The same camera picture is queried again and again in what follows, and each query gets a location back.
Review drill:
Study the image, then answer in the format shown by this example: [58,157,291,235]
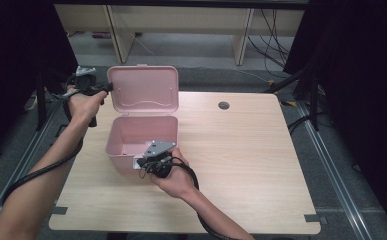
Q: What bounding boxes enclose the black curtain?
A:
[282,0,387,232]
[0,0,86,168]

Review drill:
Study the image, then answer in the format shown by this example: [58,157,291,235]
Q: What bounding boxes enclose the person's left hand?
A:
[66,85,109,127]

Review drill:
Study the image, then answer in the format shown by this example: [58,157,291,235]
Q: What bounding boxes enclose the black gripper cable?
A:
[0,73,98,205]
[139,156,229,240]

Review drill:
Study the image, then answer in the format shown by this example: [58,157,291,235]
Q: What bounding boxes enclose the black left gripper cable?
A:
[0,73,98,205]

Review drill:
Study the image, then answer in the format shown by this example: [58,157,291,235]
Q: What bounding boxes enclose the black metal stand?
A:
[35,66,82,132]
[264,66,321,133]

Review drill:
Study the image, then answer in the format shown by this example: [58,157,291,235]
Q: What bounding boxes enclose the person's right hand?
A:
[149,147,199,200]

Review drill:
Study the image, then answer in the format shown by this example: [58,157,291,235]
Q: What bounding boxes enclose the white floor cable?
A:
[227,67,273,84]

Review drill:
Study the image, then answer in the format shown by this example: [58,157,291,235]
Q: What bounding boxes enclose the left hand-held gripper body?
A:
[74,65,99,97]

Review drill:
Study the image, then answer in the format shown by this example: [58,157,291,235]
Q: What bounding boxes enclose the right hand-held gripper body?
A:
[144,140,178,179]

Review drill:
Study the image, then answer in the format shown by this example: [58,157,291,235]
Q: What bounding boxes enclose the pink storage box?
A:
[105,64,180,178]

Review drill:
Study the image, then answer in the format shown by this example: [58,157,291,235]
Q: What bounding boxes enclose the metal floor rail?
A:
[0,99,64,240]
[297,100,373,240]

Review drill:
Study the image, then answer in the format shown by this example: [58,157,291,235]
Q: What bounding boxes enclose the beige wooden desk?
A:
[54,3,305,66]

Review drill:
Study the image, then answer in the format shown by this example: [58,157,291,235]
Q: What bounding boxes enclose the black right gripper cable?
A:
[139,156,229,240]

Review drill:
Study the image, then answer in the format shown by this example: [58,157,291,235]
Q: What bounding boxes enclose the bundle of black cables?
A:
[247,8,291,80]

